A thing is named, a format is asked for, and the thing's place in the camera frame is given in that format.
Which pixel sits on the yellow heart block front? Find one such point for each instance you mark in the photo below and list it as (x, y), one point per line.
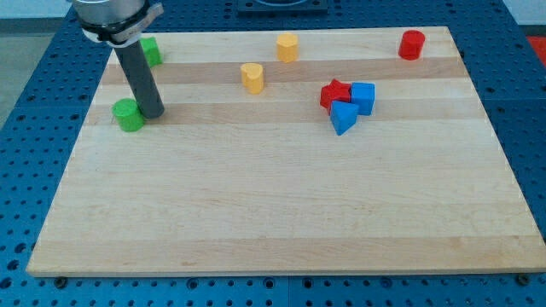
(252, 77)

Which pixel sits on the blue cube block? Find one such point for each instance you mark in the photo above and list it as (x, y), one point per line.
(363, 95)

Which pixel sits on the blue triangle block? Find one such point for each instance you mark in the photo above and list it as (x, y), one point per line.
(343, 116)

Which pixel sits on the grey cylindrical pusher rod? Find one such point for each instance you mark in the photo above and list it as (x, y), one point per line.
(141, 80)

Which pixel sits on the red star block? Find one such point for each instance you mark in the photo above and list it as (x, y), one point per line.
(335, 91)

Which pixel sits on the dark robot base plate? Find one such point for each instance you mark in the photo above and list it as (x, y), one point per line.
(281, 6)

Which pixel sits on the wooden board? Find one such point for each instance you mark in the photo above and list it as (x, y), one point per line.
(226, 182)

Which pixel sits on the yellow heart block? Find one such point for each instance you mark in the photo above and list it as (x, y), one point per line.
(287, 47)
(252, 77)

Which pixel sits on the red cylinder block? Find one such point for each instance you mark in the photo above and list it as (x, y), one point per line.
(411, 45)

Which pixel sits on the green cube block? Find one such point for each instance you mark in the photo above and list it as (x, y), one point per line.
(151, 51)

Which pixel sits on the green cylinder block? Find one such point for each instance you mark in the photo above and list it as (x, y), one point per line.
(128, 115)

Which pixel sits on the yellow heart block rear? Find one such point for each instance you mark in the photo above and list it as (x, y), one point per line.
(287, 47)

